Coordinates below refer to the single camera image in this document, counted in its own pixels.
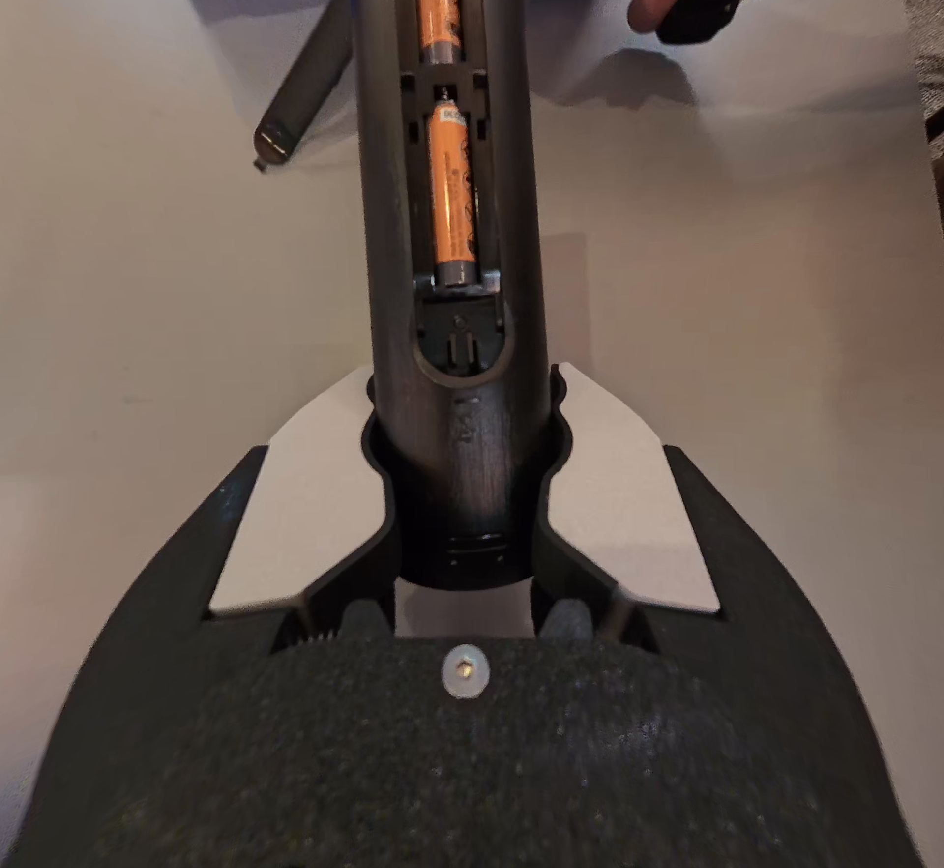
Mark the black remote control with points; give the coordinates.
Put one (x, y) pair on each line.
(472, 484)

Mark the black battery cover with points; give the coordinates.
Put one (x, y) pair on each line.
(306, 86)

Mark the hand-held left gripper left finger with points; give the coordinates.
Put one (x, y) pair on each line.
(302, 514)

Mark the grey desk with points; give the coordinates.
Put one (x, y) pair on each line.
(737, 293)

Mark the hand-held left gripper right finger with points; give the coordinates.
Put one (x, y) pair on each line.
(627, 514)

